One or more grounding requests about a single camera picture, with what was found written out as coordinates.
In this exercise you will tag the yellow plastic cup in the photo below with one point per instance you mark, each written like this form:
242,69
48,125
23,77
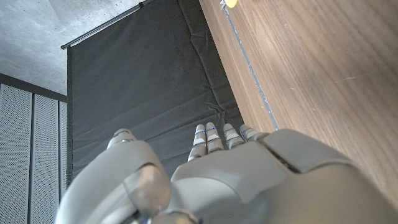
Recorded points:
231,2

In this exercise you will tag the black backdrop stand pole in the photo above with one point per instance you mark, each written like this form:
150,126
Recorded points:
102,26

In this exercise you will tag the grey tape outline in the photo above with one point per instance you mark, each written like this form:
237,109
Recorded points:
252,73

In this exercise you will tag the black backdrop cloth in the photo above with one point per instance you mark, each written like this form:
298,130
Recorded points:
146,77

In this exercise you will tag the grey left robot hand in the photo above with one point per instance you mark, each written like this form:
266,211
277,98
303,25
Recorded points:
248,186

